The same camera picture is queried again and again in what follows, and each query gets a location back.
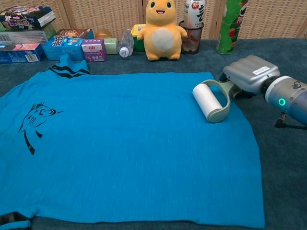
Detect grey-fingered silver right robot hand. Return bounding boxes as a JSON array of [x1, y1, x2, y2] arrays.
[[217, 55, 281, 99]]

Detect pale green lint roller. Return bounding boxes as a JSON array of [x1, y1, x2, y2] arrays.
[[192, 80, 235, 124]]

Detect green Pringles can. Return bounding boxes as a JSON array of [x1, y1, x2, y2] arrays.
[[216, 0, 249, 55]]

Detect black mesh pen holder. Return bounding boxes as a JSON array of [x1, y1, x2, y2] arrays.
[[178, 20, 205, 56]]

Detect drink bottle with black cap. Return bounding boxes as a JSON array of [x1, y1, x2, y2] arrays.
[[184, 0, 206, 30]]

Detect yellow dinosaur plush toy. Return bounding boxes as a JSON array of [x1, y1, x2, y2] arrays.
[[136, 0, 189, 62]]

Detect green box with yellow lid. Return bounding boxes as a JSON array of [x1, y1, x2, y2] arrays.
[[130, 23, 148, 52]]

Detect clear plastic water bottle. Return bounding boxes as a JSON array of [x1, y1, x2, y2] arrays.
[[118, 29, 135, 58]]

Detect blue T-shirt with black print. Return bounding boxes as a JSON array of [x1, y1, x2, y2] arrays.
[[0, 54, 266, 230]]

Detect pale green small box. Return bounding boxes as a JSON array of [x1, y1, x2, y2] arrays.
[[103, 38, 119, 55]]

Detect woven bamboo folding screen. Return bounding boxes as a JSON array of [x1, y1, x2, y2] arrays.
[[0, 0, 307, 41]]

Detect purple small box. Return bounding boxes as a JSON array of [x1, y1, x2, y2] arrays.
[[82, 38, 108, 63]]

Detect brown chocolate cookie box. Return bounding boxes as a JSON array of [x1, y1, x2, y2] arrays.
[[56, 28, 95, 40]]

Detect blue cookie box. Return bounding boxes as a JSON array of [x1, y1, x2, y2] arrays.
[[43, 35, 85, 61]]

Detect green carton box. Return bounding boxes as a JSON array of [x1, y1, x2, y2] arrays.
[[0, 23, 57, 46]]

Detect blue and pink Oreo box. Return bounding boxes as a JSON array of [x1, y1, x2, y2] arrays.
[[0, 43, 47, 64]]

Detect dark purple snack package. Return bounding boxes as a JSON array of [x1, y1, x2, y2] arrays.
[[0, 6, 57, 32]]

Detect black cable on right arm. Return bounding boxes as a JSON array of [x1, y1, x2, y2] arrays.
[[274, 114, 307, 131]]

